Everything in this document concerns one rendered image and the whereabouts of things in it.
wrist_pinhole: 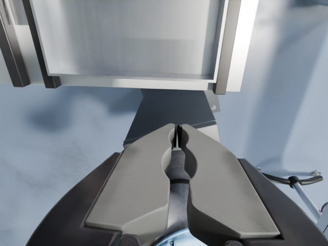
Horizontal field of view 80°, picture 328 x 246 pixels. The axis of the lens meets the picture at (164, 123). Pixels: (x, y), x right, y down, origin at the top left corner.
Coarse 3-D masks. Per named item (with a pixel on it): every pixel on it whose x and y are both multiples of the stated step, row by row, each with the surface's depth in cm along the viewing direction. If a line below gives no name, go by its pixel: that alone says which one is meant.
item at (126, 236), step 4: (124, 236) 6; (128, 236) 6; (132, 236) 6; (136, 236) 6; (120, 240) 6; (124, 240) 6; (128, 240) 6; (132, 240) 6; (136, 240) 6; (120, 244) 6; (124, 244) 6; (128, 244) 6; (132, 244) 6; (136, 244) 6; (140, 244) 6; (228, 244) 6; (232, 244) 6; (236, 244) 6; (240, 244) 6
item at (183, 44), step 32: (32, 0) 26; (64, 0) 29; (96, 0) 29; (128, 0) 28; (160, 0) 28; (192, 0) 28; (224, 0) 25; (64, 32) 31; (96, 32) 31; (128, 32) 30; (160, 32) 30; (192, 32) 30; (64, 64) 33; (96, 64) 33; (128, 64) 33; (160, 64) 32; (192, 64) 32
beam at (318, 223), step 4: (324, 212) 107; (320, 216) 110; (324, 216) 107; (320, 220) 110; (324, 220) 107; (316, 224) 112; (320, 224) 110; (324, 224) 107; (320, 228) 109; (324, 228) 107; (324, 232) 107
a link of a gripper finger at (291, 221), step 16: (240, 160) 9; (256, 176) 8; (272, 192) 8; (272, 208) 7; (288, 208) 7; (288, 224) 6; (304, 224) 6; (240, 240) 6; (256, 240) 6; (272, 240) 6; (288, 240) 6; (304, 240) 6; (320, 240) 6
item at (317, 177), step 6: (258, 168) 149; (264, 174) 144; (312, 174) 149; (318, 174) 147; (270, 180) 143; (276, 180) 141; (282, 180) 140; (288, 180) 139; (294, 180) 137; (300, 180) 139; (306, 180) 140; (312, 180) 140; (318, 180) 142
